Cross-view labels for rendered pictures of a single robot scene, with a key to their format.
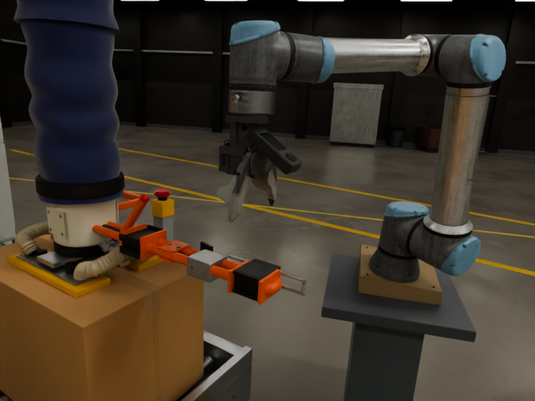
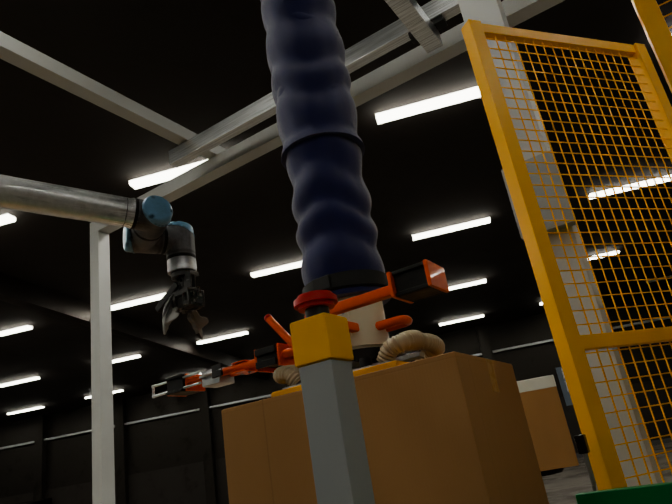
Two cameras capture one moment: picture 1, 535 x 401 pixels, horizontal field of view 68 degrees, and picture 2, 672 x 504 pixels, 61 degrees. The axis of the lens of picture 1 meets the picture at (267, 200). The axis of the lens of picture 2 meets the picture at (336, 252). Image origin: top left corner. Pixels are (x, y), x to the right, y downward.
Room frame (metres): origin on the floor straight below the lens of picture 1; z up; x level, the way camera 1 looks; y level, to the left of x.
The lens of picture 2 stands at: (2.49, 0.45, 0.78)
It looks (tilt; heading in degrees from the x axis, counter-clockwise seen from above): 20 degrees up; 177
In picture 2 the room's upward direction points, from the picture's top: 10 degrees counter-clockwise
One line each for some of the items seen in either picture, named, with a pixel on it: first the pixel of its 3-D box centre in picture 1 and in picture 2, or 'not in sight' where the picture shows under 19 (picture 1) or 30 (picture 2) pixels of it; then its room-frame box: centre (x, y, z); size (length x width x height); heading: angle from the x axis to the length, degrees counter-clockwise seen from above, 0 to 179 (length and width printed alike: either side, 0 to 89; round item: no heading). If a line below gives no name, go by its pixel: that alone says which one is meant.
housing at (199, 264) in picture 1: (207, 265); (217, 377); (0.83, 0.13, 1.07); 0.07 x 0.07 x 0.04; 58
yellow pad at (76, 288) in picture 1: (56, 264); not in sight; (1.00, 0.58, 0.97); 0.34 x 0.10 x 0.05; 58
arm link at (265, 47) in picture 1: (255, 56); (179, 242); (0.79, 0.04, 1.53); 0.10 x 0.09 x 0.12; 123
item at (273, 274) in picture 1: (254, 281); (186, 385); (0.76, 0.02, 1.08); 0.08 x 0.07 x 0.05; 58
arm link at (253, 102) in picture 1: (251, 103); (182, 268); (0.79, 0.04, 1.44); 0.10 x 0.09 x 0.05; 148
